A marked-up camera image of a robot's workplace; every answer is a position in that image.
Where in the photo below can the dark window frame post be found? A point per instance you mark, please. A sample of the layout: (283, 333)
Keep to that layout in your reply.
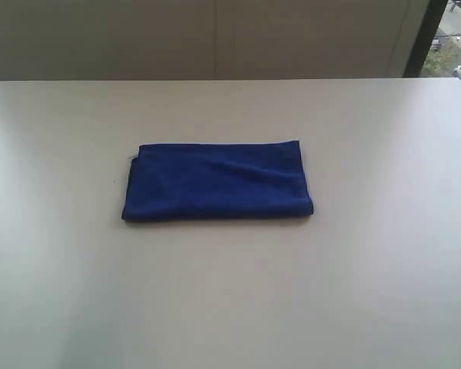
(429, 25)

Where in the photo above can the blue microfibre cloth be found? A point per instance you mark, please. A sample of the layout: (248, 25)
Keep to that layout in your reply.
(179, 182)

